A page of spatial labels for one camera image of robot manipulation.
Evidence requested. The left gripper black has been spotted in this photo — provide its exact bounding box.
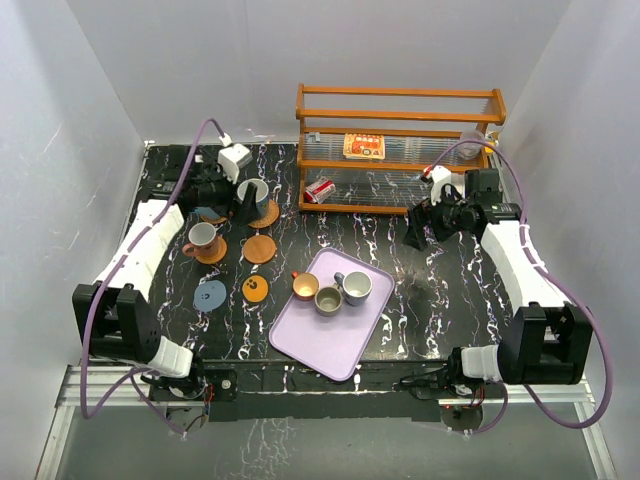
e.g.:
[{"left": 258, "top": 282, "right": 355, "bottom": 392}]
[{"left": 192, "top": 159, "right": 261, "bottom": 227}]

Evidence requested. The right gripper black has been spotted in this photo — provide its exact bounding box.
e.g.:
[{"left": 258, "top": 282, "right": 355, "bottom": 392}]
[{"left": 402, "top": 184, "right": 473, "bottom": 251}]

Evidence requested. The grey mug front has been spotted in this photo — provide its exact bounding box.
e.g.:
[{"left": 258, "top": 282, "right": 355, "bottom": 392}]
[{"left": 248, "top": 178, "right": 270, "bottom": 219}]

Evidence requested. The grey mug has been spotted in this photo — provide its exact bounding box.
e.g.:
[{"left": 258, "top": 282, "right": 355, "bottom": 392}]
[
  {"left": 248, "top": 178, "right": 270, "bottom": 219},
  {"left": 334, "top": 271, "right": 373, "bottom": 306}
]

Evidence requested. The wooden coaster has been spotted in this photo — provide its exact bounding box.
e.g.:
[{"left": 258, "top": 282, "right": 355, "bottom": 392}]
[
  {"left": 243, "top": 235, "right": 277, "bottom": 265},
  {"left": 195, "top": 236, "right": 227, "bottom": 265}
]

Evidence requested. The large blue mug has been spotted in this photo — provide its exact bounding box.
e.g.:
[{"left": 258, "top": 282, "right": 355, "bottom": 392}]
[{"left": 194, "top": 207, "right": 220, "bottom": 218}]

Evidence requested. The pink mug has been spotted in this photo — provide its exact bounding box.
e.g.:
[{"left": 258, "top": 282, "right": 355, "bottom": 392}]
[{"left": 182, "top": 222, "right": 217, "bottom": 257}]

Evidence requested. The orange face coaster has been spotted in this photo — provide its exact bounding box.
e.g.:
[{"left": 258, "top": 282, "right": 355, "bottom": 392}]
[{"left": 241, "top": 275, "right": 269, "bottom": 303}]

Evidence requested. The blue face coaster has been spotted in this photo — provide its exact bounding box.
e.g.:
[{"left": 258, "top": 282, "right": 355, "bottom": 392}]
[{"left": 193, "top": 280, "right": 227, "bottom": 313}]

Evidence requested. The woven rattan coaster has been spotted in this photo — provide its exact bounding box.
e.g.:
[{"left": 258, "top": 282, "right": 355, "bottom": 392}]
[
  {"left": 249, "top": 199, "right": 280, "bottom": 229},
  {"left": 200, "top": 215, "right": 228, "bottom": 225}
]

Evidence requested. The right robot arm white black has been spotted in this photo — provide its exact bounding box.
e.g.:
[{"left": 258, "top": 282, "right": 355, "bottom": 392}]
[{"left": 403, "top": 166, "right": 593, "bottom": 397}]

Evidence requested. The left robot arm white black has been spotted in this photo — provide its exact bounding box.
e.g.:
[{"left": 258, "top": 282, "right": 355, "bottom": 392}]
[{"left": 72, "top": 143, "right": 257, "bottom": 399}]

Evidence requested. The small orange cup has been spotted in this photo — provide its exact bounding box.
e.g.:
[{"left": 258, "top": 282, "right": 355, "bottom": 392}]
[{"left": 291, "top": 272, "right": 319, "bottom": 301}]

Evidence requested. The clear plastic cup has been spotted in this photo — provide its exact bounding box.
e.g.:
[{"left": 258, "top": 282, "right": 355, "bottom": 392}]
[{"left": 456, "top": 130, "right": 485, "bottom": 160}]

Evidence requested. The small olive cup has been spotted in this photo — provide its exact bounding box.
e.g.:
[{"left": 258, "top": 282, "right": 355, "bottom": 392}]
[{"left": 314, "top": 286, "right": 343, "bottom": 317}]

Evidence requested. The red white can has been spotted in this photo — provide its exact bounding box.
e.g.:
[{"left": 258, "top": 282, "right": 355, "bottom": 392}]
[{"left": 303, "top": 177, "right": 336, "bottom": 204}]

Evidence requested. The wooden shelf rack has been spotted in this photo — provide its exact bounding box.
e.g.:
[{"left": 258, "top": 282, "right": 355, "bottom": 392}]
[{"left": 296, "top": 83, "right": 507, "bottom": 215}]

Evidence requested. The orange snack packet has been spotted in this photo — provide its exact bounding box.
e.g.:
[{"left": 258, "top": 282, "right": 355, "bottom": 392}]
[{"left": 343, "top": 133, "right": 386, "bottom": 160}]

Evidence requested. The lavender plastic tray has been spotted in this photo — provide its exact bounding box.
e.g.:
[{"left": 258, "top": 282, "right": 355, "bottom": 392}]
[{"left": 269, "top": 247, "right": 395, "bottom": 382}]

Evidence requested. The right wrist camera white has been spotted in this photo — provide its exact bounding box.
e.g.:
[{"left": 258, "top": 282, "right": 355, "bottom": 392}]
[{"left": 422, "top": 165, "right": 465, "bottom": 205}]

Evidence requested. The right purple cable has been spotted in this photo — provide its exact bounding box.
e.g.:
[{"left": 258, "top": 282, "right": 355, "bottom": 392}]
[{"left": 429, "top": 139, "right": 614, "bottom": 436}]

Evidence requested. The purple cable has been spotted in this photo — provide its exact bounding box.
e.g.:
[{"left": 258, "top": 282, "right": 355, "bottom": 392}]
[
  {"left": 429, "top": 139, "right": 614, "bottom": 436},
  {"left": 79, "top": 117, "right": 231, "bottom": 439}
]

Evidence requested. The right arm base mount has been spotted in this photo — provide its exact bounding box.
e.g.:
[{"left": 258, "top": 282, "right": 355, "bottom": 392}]
[{"left": 392, "top": 360, "right": 509, "bottom": 440}]

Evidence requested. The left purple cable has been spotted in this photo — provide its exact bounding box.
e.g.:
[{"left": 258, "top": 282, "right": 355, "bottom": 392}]
[{"left": 79, "top": 117, "right": 231, "bottom": 439}]

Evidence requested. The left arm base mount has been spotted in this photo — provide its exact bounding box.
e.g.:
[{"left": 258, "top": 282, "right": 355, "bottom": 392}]
[{"left": 141, "top": 355, "right": 237, "bottom": 440}]

